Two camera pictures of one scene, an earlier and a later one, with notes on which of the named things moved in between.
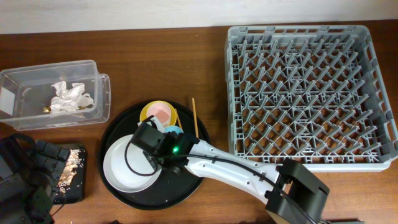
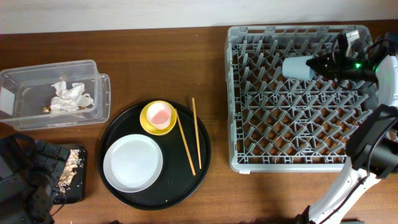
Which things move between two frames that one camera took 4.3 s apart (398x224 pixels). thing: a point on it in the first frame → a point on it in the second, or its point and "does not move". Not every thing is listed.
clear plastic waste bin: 27,95 does not move
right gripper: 158,157 → 335,69
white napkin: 69,100 does not move
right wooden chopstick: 196,130 does not move
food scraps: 73,160 does not move
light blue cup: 171,128 → 296,68
